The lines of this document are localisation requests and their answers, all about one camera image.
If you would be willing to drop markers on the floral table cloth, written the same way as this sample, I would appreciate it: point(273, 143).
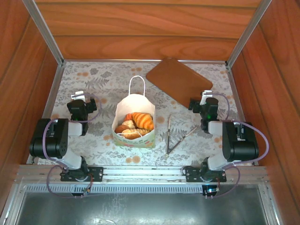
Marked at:
point(140, 150)

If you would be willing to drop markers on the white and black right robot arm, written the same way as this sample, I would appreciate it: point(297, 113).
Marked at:
point(241, 145)

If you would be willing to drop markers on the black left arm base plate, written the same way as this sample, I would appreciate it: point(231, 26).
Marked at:
point(97, 173)

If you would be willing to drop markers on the grey metal sheet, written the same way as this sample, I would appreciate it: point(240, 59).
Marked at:
point(140, 211)

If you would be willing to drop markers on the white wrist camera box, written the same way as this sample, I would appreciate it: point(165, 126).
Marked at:
point(78, 95)
point(206, 94)

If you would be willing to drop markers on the slim serving tongs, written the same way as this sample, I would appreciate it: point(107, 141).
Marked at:
point(167, 152)

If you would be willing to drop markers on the brown wooden tray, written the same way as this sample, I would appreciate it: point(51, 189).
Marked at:
point(178, 79)

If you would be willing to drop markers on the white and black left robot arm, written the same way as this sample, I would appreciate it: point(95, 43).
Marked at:
point(49, 140)

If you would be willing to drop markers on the small circuit board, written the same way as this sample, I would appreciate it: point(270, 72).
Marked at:
point(211, 190)
point(87, 191)

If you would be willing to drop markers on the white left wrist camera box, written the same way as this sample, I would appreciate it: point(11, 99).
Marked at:
point(78, 95)

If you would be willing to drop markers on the aluminium frame post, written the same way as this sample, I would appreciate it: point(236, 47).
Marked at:
point(250, 25)
point(42, 25)

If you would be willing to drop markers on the aluminium frame bar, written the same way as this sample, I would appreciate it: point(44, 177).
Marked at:
point(11, 204)
point(232, 82)
point(140, 61)
point(54, 89)
point(269, 204)

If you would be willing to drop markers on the aluminium mounting rail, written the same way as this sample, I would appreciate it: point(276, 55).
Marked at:
point(140, 172)

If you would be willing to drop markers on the orange striped fake croissant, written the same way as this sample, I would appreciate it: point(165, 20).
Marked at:
point(143, 119)

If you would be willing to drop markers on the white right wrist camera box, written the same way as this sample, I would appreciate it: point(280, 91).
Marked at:
point(206, 94)

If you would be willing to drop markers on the white printed paper bag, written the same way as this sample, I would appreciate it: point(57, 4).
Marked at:
point(136, 100)

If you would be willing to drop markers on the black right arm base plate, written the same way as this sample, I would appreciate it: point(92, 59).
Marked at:
point(191, 174)

